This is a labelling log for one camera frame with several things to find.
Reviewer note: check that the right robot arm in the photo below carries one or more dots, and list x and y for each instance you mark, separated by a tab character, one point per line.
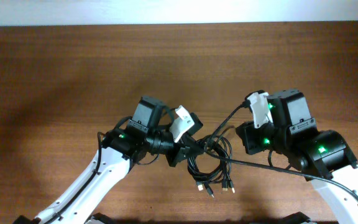
282	123

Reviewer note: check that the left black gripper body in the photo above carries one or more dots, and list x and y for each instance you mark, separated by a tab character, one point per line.
178	147

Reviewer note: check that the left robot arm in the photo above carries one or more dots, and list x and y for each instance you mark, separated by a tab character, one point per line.
154	128

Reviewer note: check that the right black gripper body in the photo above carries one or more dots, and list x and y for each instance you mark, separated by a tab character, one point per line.
248	137

